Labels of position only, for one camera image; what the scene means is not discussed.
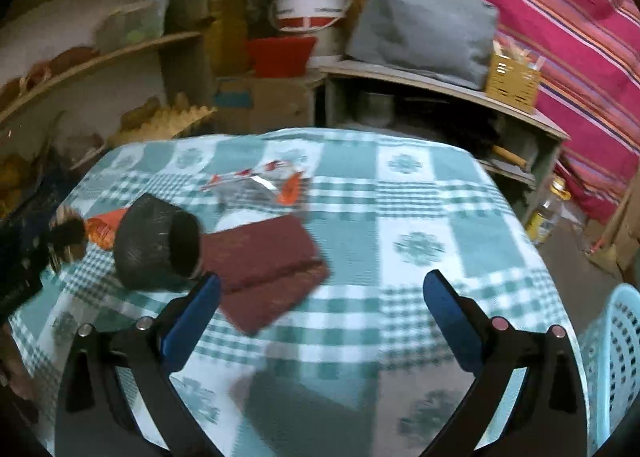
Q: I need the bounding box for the maroon scouring pad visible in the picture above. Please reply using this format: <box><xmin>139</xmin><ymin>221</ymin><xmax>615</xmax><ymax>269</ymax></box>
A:
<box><xmin>200</xmin><ymin>214</ymin><xmax>331</xmax><ymax>336</ymax></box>

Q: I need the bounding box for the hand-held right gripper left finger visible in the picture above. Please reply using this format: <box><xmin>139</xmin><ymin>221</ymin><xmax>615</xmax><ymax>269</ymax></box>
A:
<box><xmin>54</xmin><ymin>272</ymin><xmax>223</xmax><ymax>457</ymax></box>

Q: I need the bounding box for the green white checked tablecloth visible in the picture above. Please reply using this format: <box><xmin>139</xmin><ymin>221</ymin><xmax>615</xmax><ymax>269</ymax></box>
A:
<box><xmin>7</xmin><ymin>129</ymin><xmax>593</xmax><ymax>457</ymax></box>

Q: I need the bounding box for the plain white bucket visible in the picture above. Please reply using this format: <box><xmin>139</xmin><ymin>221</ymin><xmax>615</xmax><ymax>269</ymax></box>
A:
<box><xmin>312</xmin><ymin>29</ymin><xmax>347</xmax><ymax>58</ymax></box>

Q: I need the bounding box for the light blue plastic basket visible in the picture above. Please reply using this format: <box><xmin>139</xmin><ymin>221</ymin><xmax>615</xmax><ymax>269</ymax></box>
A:
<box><xmin>580</xmin><ymin>283</ymin><xmax>640</xmax><ymax>457</ymax></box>

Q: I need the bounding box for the large yellow oil jug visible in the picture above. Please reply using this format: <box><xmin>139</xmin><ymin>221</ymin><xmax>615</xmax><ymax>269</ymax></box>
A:
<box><xmin>207</xmin><ymin>0</ymin><xmax>249</xmax><ymax>82</ymax></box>

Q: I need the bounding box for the dark coconut shell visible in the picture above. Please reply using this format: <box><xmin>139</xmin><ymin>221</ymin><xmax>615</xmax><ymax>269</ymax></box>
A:
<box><xmin>114</xmin><ymin>193</ymin><xmax>203</xmax><ymax>290</ymax></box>

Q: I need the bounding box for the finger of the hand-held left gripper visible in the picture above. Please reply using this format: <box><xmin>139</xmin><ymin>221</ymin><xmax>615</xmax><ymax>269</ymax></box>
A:
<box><xmin>30</xmin><ymin>219</ymin><xmax>89</xmax><ymax>264</ymax></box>

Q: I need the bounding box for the red striped hanging cloth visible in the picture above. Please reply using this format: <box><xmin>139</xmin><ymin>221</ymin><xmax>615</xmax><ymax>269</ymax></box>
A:
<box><xmin>345</xmin><ymin>0</ymin><xmax>640</xmax><ymax>224</ymax></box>

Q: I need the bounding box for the silver red snack wrapper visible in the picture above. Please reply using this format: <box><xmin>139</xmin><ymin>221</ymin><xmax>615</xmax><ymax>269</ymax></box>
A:
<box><xmin>200</xmin><ymin>159</ymin><xmax>313</xmax><ymax>208</ymax></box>

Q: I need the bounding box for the clear plastic lidded container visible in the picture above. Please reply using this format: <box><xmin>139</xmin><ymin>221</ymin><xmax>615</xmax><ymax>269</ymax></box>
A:
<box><xmin>95</xmin><ymin>2</ymin><xmax>166</xmax><ymax>50</ymax></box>

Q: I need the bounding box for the yellow utensil holder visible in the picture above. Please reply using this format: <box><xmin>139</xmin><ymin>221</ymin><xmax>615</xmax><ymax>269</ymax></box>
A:
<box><xmin>485</xmin><ymin>53</ymin><xmax>542</xmax><ymax>114</ymax></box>

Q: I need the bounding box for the grey fabric cushion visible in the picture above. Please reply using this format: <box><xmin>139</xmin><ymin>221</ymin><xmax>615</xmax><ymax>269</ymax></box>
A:
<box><xmin>346</xmin><ymin>0</ymin><xmax>500</xmax><ymax>90</ymax></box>

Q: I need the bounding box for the steel saucepan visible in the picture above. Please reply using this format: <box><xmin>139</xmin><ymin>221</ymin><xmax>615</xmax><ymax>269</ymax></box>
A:
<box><xmin>357</xmin><ymin>92</ymin><xmax>396</xmax><ymax>126</ymax></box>

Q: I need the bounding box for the frying pan wooden handle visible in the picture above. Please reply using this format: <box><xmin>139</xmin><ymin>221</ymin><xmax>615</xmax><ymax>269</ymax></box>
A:
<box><xmin>450</xmin><ymin>127</ymin><xmax>532</xmax><ymax>174</ymax></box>

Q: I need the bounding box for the low wooden cabinet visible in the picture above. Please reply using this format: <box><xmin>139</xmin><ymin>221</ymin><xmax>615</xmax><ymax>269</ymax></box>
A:
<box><xmin>312</xmin><ymin>61</ymin><xmax>571</xmax><ymax>222</ymax></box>

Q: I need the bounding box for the bundle of wooden utensils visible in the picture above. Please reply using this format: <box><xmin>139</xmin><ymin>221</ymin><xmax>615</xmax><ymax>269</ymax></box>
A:
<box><xmin>492</xmin><ymin>37</ymin><xmax>546</xmax><ymax>70</ymax></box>

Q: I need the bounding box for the brown blue cardboard box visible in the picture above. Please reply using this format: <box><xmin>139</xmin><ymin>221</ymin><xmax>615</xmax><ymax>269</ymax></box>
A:
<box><xmin>215</xmin><ymin>77</ymin><xmax>311</xmax><ymax>130</ymax></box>

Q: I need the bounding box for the yellow net potato bag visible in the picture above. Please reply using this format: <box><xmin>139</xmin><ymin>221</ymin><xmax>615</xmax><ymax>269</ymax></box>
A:
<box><xmin>0</xmin><ymin>154</ymin><xmax>32</xmax><ymax>218</ymax></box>

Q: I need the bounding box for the orange snack wrapper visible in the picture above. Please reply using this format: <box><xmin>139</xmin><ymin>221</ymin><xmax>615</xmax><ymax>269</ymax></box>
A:
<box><xmin>84</xmin><ymin>209</ymin><xmax>127</xmax><ymax>251</ymax></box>

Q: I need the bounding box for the red plastic bowl basket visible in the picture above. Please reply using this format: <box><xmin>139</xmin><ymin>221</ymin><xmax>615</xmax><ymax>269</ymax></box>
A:
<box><xmin>245</xmin><ymin>37</ymin><xmax>318</xmax><ymax>78</ymax></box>

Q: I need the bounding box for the white bucket red label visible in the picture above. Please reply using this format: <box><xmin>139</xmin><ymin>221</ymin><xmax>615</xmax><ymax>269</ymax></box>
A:
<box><xmin>270</xmin><ymin>0</ymin><xmax>352</xmax><ymax>34</ymax></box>

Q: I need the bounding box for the yellow egg carton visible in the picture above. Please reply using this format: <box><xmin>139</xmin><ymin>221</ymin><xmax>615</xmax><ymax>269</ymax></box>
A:
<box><xmin>107</xmin><ymin>94</ymin><xmax>219</xmax><ymax>142</ymax></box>

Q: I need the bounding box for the small yellow cap oil bottle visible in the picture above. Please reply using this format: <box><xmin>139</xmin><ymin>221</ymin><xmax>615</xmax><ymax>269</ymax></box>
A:
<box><xmin>525</xmin><ymin>177</ymin><xmax>571</xmax><ymax>246</ymax></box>

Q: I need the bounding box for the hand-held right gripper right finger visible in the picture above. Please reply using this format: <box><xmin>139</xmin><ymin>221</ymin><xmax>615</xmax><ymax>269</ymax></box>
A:
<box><xmin>422</xmin><ymin>270</ymin><xmax>590</xmax><ymax>457</ymax></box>

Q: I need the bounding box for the wooden shelf unit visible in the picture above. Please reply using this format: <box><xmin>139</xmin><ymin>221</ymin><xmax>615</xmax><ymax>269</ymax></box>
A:
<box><xmin>0</xmin><ymin>0</ymin><xmax>217</xmax><ymax>172</ymax></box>

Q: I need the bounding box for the dark blue plastic crate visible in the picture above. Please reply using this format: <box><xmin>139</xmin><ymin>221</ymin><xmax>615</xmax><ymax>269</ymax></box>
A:
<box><xmin>0</xmin><ymin>172</ymin><xmax>81</xmax><ymax>238</ymax></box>

